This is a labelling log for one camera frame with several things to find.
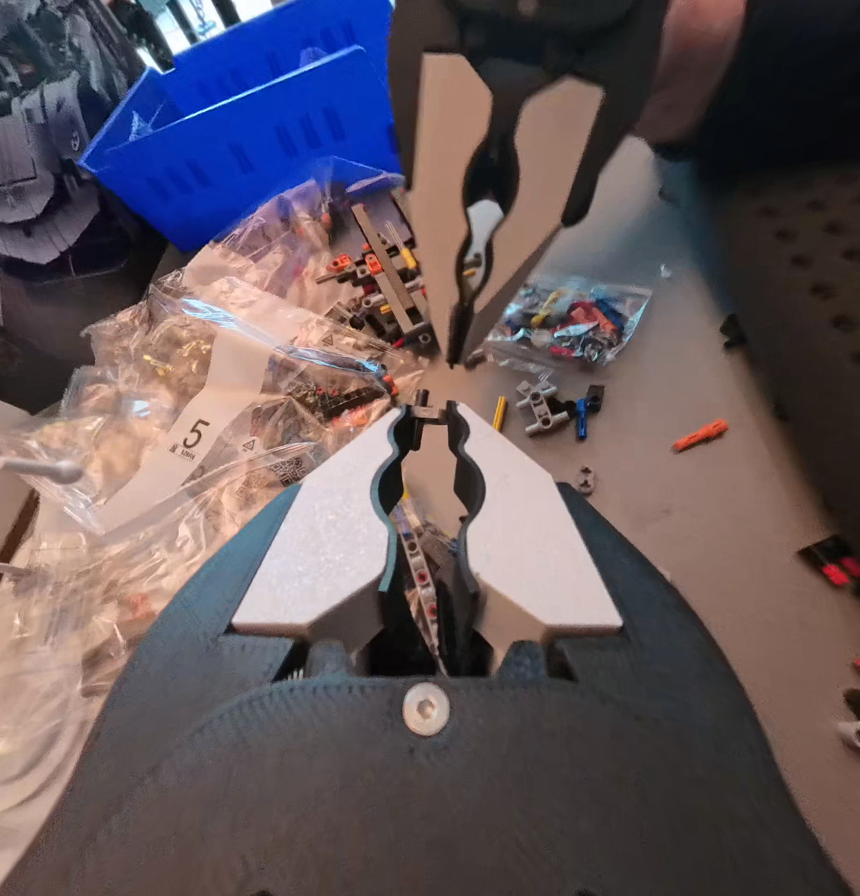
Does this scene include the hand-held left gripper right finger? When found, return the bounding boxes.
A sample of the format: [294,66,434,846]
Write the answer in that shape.
[447,402,624,671]

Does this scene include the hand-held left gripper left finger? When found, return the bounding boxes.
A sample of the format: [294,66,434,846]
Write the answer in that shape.
[231,406,411,666]

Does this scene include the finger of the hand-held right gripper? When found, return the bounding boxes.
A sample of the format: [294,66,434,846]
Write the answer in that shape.
[409,52,495,368]
[460,73,608,366]

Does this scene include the grey connector with black pin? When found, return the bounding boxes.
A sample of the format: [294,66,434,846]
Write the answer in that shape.
[405,392,452,430]

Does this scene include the person's right forearm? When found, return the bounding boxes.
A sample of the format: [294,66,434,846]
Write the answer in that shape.
[654,0,860,179]

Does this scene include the heap of loose lego parts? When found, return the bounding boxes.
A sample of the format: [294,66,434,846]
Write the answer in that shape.
[391,490,474,674]

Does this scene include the grey double-hole lego connector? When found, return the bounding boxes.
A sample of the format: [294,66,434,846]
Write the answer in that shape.
[515,381,571,439]

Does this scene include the dark grey lego chassis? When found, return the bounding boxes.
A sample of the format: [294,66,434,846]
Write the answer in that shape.
[314,203,442,352]

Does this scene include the pile of clear lego bags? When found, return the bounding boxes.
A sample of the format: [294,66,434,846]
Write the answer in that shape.
[0,178,418,816]

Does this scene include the orange lego pin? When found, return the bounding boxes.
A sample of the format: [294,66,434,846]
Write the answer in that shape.
[671,419,730,453]

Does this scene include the black lego piece, red pins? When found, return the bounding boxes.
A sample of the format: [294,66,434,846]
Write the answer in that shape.
[797,535,860,593]

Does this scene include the dark lego set box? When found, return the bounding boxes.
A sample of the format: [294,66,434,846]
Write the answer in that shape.
[0,0,173,410]

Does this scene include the person's right hand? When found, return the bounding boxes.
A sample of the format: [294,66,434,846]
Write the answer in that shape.
[635,0,749,148]

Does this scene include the small zip bag of pins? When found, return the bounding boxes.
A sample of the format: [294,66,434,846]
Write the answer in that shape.
[486,276,654,369]

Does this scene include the blue plastic bin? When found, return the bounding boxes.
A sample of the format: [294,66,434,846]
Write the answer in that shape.
[101,0,396,135]
[80,45,404,253]

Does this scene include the black perforated pad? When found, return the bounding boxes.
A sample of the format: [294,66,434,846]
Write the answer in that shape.
[710,161,860,564]

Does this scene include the white cardboard box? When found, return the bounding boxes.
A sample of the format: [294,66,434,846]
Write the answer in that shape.
[0,392,40,604]

